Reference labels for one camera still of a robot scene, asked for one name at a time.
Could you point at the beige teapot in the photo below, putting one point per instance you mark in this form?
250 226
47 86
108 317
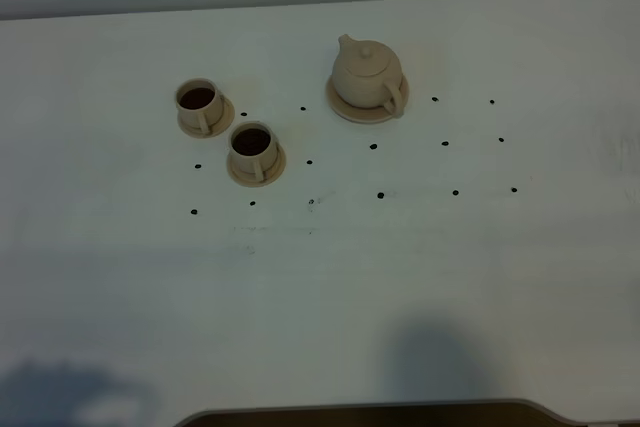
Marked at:
365 58

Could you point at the round beige teapot saucer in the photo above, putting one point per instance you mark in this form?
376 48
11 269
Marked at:
361 101

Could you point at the near beige cup saucer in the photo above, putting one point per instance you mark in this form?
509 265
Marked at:
269 176

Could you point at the near beige teacup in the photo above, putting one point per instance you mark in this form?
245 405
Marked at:
253 152

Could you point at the beige teacup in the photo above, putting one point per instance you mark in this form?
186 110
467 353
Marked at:
199 107
253 152

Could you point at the far beige teacup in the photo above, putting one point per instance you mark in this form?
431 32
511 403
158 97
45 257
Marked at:
199 107

